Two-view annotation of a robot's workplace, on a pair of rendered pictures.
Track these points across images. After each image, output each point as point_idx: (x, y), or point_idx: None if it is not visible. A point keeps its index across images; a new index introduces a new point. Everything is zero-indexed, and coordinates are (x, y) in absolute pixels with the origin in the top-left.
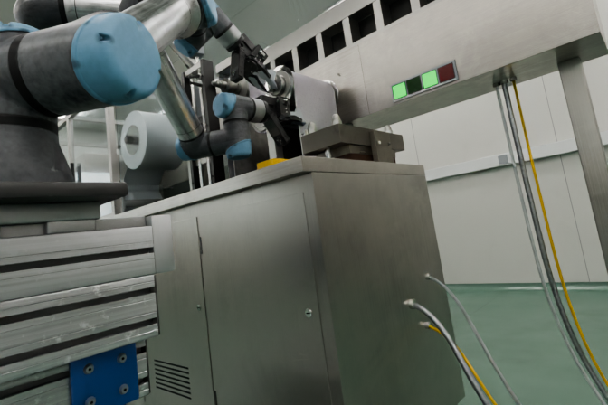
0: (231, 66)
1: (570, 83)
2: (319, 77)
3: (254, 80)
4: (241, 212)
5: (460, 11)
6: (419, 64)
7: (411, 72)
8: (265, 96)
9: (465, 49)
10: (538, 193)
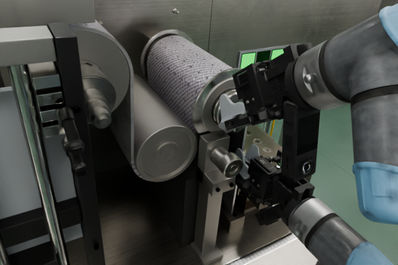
0: (298, 146)
1: None
2: None
3: (246, 125)
4: None
5: None
6: (272, 36)
7: (262, 42)
8: (307, 181)
9: (308, 36)
10: (271, 132)
